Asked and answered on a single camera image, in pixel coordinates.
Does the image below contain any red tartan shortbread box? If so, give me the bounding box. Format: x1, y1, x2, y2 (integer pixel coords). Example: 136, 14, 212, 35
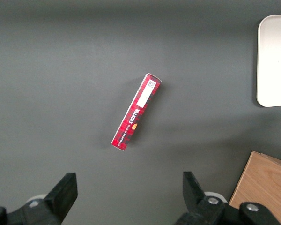
111, 73, 162, 152

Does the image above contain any beige rectangular tray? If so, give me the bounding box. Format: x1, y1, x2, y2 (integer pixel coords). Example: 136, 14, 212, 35
256, 13, 281, 108

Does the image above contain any wooden drawer cabinet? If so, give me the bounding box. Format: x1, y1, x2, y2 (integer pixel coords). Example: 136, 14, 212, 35
228, 151, 281, 225

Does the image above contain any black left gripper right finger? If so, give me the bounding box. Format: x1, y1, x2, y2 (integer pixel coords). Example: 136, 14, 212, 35
182, 171, 240, 225

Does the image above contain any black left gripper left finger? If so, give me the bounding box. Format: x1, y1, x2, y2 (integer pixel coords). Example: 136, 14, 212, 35
4, 172, 79, 225

